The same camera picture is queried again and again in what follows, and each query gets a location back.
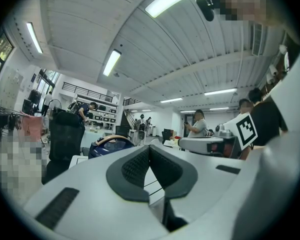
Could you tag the ceiling air vent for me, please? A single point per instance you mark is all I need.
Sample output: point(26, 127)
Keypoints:
point(257, 39)

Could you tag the black mesh office chair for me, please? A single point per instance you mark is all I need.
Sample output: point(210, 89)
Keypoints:
point(65, 139)

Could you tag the black head camera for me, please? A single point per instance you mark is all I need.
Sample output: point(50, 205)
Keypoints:
point(206, 6)

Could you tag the navy blue rice cooker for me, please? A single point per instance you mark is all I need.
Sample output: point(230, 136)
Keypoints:
point(110, 146)

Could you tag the pink cloth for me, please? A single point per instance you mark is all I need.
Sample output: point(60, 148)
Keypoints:
point(32, 129)

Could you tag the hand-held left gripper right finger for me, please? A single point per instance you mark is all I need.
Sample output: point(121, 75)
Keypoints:
point(210, 179)

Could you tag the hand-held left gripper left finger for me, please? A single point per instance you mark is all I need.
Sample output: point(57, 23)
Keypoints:
point(95, 204)

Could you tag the white storage shelf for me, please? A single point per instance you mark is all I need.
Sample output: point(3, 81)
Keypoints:
point(100, 109)

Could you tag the metal drying rack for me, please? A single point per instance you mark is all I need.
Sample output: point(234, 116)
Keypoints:
point(5, 111)

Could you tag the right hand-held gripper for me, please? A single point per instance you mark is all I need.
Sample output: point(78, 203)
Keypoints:
point(240, 134)

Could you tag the table with pale green cloth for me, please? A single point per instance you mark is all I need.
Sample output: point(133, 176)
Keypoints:
point(92, 139)

